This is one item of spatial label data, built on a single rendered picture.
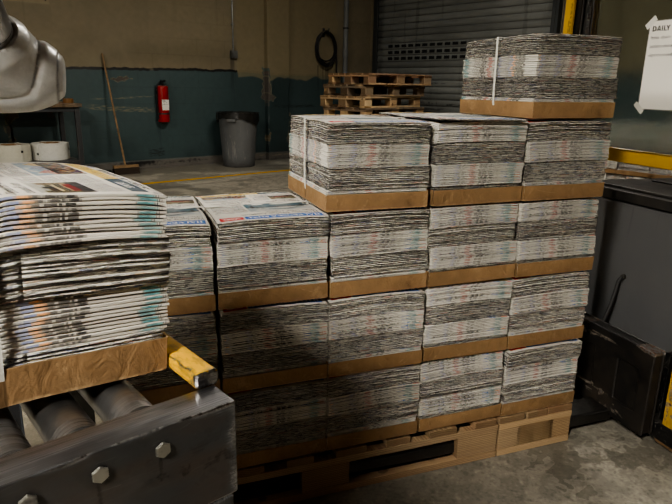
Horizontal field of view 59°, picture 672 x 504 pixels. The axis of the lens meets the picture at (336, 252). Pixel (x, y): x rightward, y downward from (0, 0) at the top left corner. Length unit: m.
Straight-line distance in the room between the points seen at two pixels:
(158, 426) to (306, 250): 0.92
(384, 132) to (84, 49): 7.00
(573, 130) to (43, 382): 1.53
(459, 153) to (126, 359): 1.13
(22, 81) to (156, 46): 7.25
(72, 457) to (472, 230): 1.29
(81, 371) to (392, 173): 1.02
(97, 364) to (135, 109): 7.84
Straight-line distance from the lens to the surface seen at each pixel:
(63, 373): 0.73
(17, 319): 0.71
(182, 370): 0.75
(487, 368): 1.90
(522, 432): 2.11
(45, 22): 8.21
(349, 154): 1.50
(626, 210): 2.46
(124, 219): 0.70
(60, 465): 0.64
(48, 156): 7.53
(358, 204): 1.53
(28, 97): 1.48
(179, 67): 8.79
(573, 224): 1.92
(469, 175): 1.66
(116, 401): 0.74
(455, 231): 1.68
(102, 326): 0.74
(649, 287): 2.42
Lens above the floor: 1.15
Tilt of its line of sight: 16 degrees down
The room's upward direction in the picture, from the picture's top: 1 degrees clockwise
